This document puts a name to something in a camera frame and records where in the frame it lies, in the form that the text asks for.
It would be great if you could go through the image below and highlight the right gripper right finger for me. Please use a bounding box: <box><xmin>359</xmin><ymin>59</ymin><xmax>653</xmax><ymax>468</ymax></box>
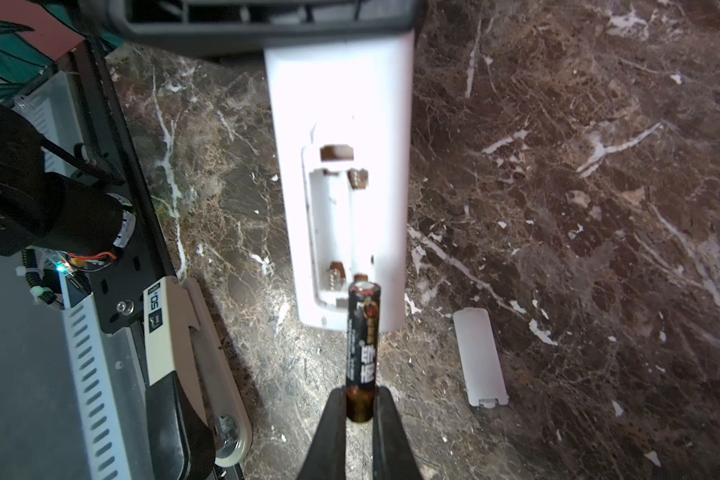
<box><xmin>372</xmin><ymin>386</ymin><xmax>423</xmax><ymax>480</ymax></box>

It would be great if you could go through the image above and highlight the white remote control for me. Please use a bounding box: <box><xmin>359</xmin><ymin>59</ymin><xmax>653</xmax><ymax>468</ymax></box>
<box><xmin>265</xmin><ymin>32</ymin><xmax>415</xmax><ymax>332</ymax></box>

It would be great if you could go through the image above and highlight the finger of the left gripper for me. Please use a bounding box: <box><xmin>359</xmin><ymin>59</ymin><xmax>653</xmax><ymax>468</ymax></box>
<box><xmin>77</xmin><ymin>0</ymin><xmax>424</xmax><ymax>57</ymax></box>

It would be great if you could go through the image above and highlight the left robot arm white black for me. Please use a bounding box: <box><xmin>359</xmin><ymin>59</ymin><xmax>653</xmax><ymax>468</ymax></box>
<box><xmin>0</xmin><ymin>1</ymin><xmax>422</xmax><ymax>261</ymax></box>

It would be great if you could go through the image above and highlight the white battery cover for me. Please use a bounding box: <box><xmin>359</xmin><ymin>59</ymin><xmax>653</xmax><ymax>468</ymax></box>
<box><xmin>453</xmin><ymin>307</ymin><xmax>509</xmax><ymax>408</ymax></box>

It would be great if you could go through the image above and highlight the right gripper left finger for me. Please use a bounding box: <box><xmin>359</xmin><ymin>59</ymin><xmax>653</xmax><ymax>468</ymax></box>
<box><xmin>297</xmin><ymin>387</ymin><xmax>347</xmax><ymax>480</ymax></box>

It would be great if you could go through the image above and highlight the black and white stapler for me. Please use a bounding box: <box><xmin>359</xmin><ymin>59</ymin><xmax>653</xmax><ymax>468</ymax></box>
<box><xmin>143</xmin><ymin>276</ymin><xmax>253</xmax><ymax>479</ymax></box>

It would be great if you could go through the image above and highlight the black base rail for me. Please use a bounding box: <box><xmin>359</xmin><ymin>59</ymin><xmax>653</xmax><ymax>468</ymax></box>
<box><xmin>65</xmin><ymin>41</ymin><xmax>178</xmax><ymax>334</ymax></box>

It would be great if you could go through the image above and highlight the black AA battery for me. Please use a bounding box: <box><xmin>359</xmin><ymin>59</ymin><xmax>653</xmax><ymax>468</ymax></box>
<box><xmin>345</xmin><ymin>280</ymin><xmax>381</xmax><ymax>423</ymax></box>

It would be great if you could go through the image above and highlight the white slotted cable duct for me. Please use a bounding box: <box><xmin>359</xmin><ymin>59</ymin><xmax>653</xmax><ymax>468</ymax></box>
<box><xmin>62</xmin><ymin>295</ymin><xmax>132</xmax><ymax>480</ymax></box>

